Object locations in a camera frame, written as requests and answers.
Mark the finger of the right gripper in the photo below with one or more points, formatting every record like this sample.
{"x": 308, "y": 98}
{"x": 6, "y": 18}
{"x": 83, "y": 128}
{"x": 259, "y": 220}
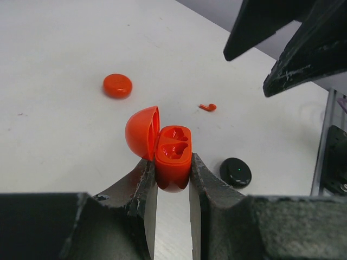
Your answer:
{"x": 317, "y": 49}
{"x": 259, "y": 20}

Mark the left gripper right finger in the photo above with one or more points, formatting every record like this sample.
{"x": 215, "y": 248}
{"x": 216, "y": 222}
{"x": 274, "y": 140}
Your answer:
{"x": 226, "y": 224}

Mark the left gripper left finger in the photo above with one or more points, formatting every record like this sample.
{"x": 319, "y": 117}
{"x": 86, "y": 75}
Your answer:
{"x": 117, "y": 223}

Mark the black case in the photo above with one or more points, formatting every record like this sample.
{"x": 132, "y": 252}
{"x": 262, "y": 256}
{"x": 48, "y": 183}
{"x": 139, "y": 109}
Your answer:
{"x": 235, "y": 173}

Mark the red case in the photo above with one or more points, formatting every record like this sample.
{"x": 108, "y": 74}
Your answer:
{"x": 169, "y": 148}
{"x": 117, "y": 86}

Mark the red earbud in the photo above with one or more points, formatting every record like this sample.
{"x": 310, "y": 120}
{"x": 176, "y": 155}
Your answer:
{"x": 210, "y": 107}

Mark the aluminium mounting rail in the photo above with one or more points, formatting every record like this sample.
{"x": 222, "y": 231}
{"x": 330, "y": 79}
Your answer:
{"x": 330, "y": 170}

